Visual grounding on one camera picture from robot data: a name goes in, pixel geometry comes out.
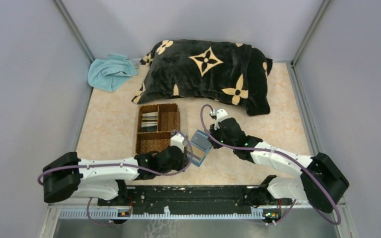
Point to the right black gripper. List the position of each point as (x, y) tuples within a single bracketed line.
[(212, 130)]

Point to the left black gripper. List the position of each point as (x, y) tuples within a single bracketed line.
[(183, 161)]

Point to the woven brown divided basket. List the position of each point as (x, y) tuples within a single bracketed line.
[(168, 120)]

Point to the silver credit card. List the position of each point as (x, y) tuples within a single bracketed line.
[(200, 139)]

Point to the teal leather card holder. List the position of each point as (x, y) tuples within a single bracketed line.
[(198, 155)]

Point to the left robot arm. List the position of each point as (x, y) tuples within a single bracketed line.
[(70, 176)]

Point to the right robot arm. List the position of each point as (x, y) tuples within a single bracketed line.
[(315, 179)]

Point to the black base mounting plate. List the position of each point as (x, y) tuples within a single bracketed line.
[(194, 200)]

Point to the black pillow with tan flowers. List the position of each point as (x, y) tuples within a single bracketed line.
[(229, 73)]

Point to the light blue cloth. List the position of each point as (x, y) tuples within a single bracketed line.
[(110, 74)]

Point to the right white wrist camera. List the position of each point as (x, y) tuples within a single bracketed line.
[(218, 115)]

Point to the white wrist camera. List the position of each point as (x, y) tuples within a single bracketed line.
[(218, 115), (179, 141)]

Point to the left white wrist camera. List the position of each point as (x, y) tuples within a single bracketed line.
[(179, 141)]

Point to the aluminium front rail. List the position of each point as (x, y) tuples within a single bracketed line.
[(125, 212)]

